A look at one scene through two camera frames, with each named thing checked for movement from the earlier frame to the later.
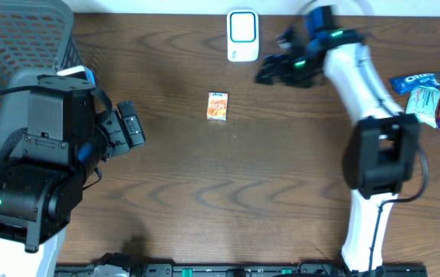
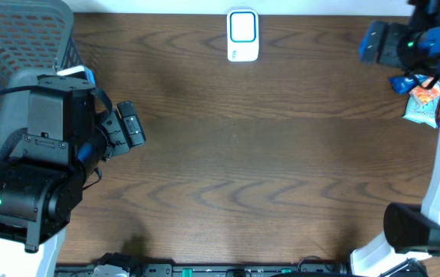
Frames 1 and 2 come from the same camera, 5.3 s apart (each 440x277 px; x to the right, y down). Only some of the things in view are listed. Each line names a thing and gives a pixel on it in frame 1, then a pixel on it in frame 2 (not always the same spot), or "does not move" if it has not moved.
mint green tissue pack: x=422 y=102 does not move
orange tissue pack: x=217 y=106 -> x=425 y=95
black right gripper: x=285 y=66 -> x=385 y=44
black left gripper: x=118 y=131 does not move
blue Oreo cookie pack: x=404 y=84 does not move
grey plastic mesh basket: x=15 y=43 does not move
